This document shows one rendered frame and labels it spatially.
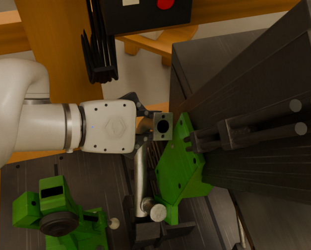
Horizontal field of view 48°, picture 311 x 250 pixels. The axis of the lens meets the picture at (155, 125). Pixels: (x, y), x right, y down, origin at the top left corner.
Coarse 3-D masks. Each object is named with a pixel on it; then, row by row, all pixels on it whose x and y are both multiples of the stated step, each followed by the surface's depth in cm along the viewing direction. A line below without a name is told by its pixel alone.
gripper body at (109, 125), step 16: (80, 112) 63; (96, 112) 63; (112, 112) 64; (128, 112) 65; (96, 128) 63; (112, 128) 65; (128, 128) 66; (80, 144) 63; (96, 144) 64; (112, 144) 65; (128, 144) 66
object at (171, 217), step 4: (156, 196) 81; (160, 196) 80; (156, 200) 81; (160, 200) 78; (164, 200) 76; (164, 204) 76; (168, 204) 74; (168, 208) 74; (172, 208) 73; (176, 208) 73; (168, 212) 74; (172, 212) 73; (176, 212) 73; (168, 216) 74; (172, 216) 73; (176, 216) 73; (164, 220) 76; (168, 220) 74; (172, 220) 73; (176, 220) 73; (172, 224) 73; (176, 224) 73
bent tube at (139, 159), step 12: (144, 120) 75; (156, 120) 68; (168, 120) 69; (156, 132) 69; (168, 132) 70; (144, 144) 82; (144, 156) 83; (144, 168) 83; (144, 180) 83; (144, 192) 83; (144, 216) 83
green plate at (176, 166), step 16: (176, 128) 70; (192, 128) 65; (176, 144) 70; (160, 160) 79; (176, 160) 70; (192, 160) 63; (160, 176) 79; (176, 176) 70; (192, 176) 64; (176, 192) 71; (192, 192) 73; (208, 192) 75
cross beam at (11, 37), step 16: (192, 0) 90; (208, 0) 91; (224, 0) 92; (240, 0) 93; (256, 0) 95; (272, 0) 96; (288, 0) 97; (0, 16) 84; (16, 16) 84; (192, 16) 94; (208, 16) 95; (224, 16) 96; (240, 16) 98; (0, 32) 84; (16, 32) 85; (128, 32) 93; (144, 32) 94; (0, 48) 88; (16, 48) 89
